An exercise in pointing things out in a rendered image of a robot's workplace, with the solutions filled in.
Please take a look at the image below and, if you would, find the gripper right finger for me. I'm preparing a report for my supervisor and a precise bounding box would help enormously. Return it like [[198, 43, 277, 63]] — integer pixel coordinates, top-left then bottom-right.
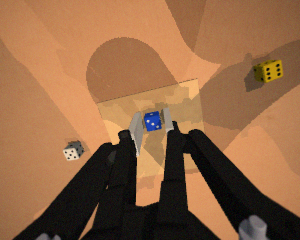
[[153, 107, 300, 240]]

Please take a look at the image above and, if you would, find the tan square mat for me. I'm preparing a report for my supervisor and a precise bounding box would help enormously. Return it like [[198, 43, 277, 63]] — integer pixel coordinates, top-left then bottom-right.
[[97, 79, 205, 178]]

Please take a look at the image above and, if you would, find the yellow die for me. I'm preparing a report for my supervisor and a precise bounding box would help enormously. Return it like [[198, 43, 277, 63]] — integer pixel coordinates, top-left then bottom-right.
[[253, 60, 283, 83]]

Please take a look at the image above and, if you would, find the blue die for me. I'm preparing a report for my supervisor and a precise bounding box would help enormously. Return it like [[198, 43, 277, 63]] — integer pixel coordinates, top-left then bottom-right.
[[144, 111, 162, 132]]

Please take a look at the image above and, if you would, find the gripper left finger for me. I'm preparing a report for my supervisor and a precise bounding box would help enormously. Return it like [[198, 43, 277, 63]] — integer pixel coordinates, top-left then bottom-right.
[[12, 112, 144, 240]]

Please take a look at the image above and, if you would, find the white die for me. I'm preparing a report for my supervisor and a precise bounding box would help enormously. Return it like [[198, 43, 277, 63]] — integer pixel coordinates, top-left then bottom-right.
[[63, 142, 84, 161]]

